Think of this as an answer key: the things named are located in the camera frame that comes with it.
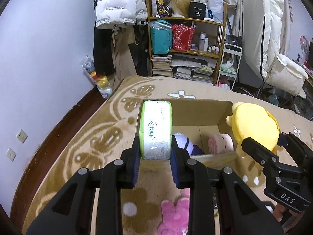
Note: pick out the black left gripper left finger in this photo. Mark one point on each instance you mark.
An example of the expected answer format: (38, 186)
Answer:
(70, 210)

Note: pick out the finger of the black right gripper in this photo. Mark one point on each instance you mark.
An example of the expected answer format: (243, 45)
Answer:
(297, 149)
(258, 152)

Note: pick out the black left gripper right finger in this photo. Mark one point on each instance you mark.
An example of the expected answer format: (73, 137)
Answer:
(240, 210)

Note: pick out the yellow dog plush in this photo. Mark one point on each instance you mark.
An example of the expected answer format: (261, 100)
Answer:
(252, 120)

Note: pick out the pink swirl roll plush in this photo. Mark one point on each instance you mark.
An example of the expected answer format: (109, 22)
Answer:
(220, 143)

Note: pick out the pink bear plush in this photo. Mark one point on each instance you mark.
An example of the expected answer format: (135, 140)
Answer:
(175, 217)

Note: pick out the white-haired blindfolded plush doll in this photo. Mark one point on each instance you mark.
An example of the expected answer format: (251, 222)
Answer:
(184, 142)

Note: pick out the green tissue pack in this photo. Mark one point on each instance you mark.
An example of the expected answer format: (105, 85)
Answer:
(155, 130)

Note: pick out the person's right hand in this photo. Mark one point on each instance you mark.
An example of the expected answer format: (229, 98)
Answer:
(280, 210)

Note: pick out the beige patterned carpet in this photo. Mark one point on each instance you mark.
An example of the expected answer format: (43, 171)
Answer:
(111, 130)

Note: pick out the white metal trolley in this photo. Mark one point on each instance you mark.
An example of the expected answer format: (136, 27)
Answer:
(229, 66)

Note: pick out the clear bag of toys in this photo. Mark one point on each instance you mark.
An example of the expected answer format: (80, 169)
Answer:
(100, 81)

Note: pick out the white cushioned chair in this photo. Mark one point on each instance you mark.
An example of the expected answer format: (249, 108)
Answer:
(261, 33)

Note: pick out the stack of books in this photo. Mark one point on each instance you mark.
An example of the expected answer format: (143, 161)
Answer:
(161, 65)

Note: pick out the red patterned bag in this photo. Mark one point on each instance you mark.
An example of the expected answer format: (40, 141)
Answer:
(182, 37)

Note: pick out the black hanging coat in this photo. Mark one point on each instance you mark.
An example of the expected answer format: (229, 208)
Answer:
(102, 52)

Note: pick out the beige trench coat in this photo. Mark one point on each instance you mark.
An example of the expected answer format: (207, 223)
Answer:
(122, 59)

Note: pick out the wooden shelf unit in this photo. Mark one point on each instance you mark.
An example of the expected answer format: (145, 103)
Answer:
(207, 41)

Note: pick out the black box number 40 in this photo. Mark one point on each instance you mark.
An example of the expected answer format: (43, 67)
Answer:
(197, 10)

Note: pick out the teal bag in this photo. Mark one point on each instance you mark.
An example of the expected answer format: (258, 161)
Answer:
(161, 36)

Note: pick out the blonde wig head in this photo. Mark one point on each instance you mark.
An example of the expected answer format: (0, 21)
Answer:
(180, 8)

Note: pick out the white puffer jacket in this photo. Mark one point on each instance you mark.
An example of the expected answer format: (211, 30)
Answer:
(114, 14)

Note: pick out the lower wall socket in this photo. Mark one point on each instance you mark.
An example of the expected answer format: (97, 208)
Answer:
(11, 154)

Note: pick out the wall socket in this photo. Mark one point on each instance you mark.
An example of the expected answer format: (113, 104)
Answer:
(11, 154)
(22, 136)

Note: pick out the upper wall socket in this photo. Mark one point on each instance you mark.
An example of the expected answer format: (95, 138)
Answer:
(22, 136)

